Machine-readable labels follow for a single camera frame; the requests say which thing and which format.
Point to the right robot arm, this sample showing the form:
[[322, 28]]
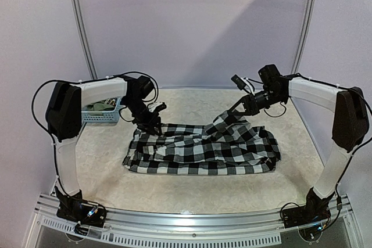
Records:
[[348, 117]]

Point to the black white checked shirt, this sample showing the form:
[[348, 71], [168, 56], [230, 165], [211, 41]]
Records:
[[230, 145]]

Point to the light blue plastic basket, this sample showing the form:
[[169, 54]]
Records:
[[102, 117]]

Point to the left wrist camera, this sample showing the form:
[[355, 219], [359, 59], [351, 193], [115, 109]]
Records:
[[156, 107]]

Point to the green garment in basket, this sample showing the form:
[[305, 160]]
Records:
[[106, 105]]

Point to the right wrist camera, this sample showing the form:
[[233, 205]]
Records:
[[243, 84]]

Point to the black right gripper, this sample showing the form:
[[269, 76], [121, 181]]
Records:
[[247, 104]]

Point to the left aluminium wall post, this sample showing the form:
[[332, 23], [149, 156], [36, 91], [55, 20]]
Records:
[[77, 10]]

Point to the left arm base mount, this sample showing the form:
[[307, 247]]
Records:
[[83, 212]]

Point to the front aluminium rail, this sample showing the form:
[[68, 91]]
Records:
[[124, 228]]

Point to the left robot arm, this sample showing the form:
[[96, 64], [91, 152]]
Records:
[[64, 120]]

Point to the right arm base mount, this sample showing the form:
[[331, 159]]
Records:
[[294, 215]]

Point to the aluminium wall post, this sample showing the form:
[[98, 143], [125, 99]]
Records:
[[77, 10], [307, 16]]

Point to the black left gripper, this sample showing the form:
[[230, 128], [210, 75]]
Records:
[[150, 124]]

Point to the right aluminium wall post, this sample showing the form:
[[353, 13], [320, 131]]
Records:
[[307, 16]]

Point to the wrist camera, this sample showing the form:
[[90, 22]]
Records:
[[243, 84], [156, 107]]

